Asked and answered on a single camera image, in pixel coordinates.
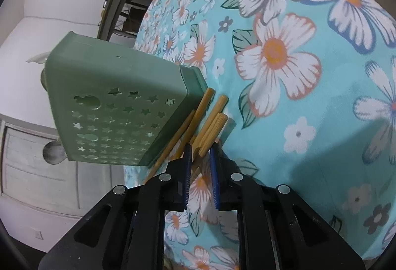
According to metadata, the large steel spoon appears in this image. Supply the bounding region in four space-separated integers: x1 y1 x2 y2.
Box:
42 141 67 165

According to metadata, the green perforated utensil holder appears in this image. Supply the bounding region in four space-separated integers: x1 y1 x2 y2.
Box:
43 32 207 166

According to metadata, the white panel door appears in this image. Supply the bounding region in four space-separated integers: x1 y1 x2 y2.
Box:
1 122 124 218

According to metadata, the floral blue quilt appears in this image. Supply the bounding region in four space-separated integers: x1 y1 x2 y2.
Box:
134 0 395 266

